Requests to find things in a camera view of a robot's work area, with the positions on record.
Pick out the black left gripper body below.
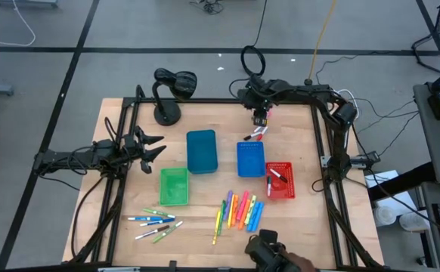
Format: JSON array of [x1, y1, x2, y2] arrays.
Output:
[[123, 125, 152, 175]]

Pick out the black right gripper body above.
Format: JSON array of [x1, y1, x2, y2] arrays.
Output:
[[237, 78, 282, 128]]

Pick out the green barrel marker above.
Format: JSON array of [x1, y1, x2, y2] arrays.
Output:
[[141, 207, 176, 219], [151, 221, 184, 244]]

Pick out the blue barrel marker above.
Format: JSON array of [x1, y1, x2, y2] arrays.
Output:
[[127, 215, 163, 222], [139, 218, 176, 227]]

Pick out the brown cap white marker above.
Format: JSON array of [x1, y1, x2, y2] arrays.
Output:
[[135, 224, 171, 241]]

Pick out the purple highlighter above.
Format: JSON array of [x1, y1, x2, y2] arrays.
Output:
[[222, 190, 234, 222]]

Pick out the pink highlighter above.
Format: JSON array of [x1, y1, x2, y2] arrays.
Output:
[[235, 190, 249, 222]]

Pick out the light green highlighter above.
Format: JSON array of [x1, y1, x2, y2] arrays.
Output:
[[243, 194, 258, 227]]

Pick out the blue highlighter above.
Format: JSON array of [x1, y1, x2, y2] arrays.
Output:
[[250, 202, 265, 233], [246, 202, 262, 233]]

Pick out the black gooseneck desk lamp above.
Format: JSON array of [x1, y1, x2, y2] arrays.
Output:
[[151, 67, 198, 127]]

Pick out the green plastic basket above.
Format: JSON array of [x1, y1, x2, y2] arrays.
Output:
[[158, 167, 189, 207]]

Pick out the teal plastic bin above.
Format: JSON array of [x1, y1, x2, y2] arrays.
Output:
[[185, 129, 219, 175]]

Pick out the blue plastic basket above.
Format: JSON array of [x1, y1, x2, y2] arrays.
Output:
[[236, 141, 266, 178]]

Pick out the slim yellow highlighter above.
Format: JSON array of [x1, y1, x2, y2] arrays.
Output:
[[212, 209, 222, 246]]

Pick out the red plastic basket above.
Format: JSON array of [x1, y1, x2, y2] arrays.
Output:
[[264, 161, 296, 200]]

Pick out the thick yellow highlighter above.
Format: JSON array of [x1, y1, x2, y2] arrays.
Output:
[[226, 193, 236, 229]]

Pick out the black handheld device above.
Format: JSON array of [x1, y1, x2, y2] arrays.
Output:
[[244, 228, 293, 272]]

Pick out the white paper sheets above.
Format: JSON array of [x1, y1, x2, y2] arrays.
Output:
[[364, 168, 417, 207]]

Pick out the black desk crossbar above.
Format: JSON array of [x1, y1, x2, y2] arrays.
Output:
[[367, 161, 436, 202]]

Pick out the person's hand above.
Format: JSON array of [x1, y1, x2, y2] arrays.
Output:
[[280, 252, 318, 272]]

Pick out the clear plastic cup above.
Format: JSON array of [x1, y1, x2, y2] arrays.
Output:
[[398, 211, 431, 232], [373, 206, 398, 227]]

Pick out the grey cart base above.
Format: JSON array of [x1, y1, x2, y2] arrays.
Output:
[[0, 0, 59, 9]]

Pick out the black coiled hanging cable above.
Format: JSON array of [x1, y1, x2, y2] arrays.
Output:
[[240, 0, 269, 82]]

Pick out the black aluminium table frame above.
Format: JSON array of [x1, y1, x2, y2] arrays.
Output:
[[68, 85, 386, 270]]

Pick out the yellow hanging cable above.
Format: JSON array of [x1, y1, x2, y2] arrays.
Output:
[[308, 0, 337, 86]]

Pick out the white power cable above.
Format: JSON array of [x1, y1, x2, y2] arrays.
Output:
[[335, 88, 359, 105]]

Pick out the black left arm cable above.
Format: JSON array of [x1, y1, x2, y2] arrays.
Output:
[[70, 175, 106, 260]]

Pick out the black cable bundle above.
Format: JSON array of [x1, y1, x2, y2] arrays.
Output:
[[188, 0, 225, 16]]

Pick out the black floor cable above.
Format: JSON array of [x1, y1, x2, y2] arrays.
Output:
[[314, 51, 421, 158]]

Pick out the white floor cable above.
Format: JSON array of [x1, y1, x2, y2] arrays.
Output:
[[0, 0, 37, 48]]

